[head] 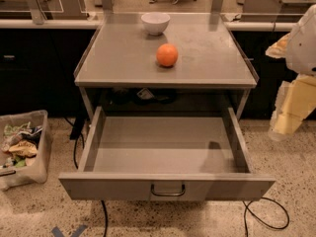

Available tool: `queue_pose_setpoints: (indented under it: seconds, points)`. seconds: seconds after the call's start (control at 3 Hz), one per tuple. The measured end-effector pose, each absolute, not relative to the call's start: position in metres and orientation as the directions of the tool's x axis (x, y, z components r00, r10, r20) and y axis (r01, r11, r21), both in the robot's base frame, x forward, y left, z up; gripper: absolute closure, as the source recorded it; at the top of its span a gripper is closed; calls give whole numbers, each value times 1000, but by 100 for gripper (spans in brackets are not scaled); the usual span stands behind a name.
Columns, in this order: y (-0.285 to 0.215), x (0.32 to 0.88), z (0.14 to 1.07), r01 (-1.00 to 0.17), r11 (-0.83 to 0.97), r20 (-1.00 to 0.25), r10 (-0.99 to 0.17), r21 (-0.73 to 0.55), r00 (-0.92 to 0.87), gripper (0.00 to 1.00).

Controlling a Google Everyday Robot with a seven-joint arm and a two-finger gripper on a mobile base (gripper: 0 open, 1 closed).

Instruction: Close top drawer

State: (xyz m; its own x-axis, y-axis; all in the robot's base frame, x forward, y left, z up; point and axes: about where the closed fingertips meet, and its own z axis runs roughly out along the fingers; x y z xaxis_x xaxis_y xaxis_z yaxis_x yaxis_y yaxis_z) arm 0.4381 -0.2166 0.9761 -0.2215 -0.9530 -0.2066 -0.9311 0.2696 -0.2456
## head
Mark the clear plastic bin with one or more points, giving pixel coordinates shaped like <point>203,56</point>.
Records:
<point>37,171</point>

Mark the grey top drawer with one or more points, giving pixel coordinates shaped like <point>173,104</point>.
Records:
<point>165,158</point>

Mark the snack bags in bin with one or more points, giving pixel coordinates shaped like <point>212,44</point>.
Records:
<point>20,145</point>

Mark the orange fruit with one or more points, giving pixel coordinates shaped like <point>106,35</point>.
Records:
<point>167,55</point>

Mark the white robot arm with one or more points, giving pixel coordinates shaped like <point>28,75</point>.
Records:
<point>301,46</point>

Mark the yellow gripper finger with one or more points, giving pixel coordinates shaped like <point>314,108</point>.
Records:
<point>278,49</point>
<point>295,101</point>

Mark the grey metal cabinet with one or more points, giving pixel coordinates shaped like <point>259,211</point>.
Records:
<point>195,51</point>

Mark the white bowl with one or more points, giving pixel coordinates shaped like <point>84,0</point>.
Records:
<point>155,23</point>

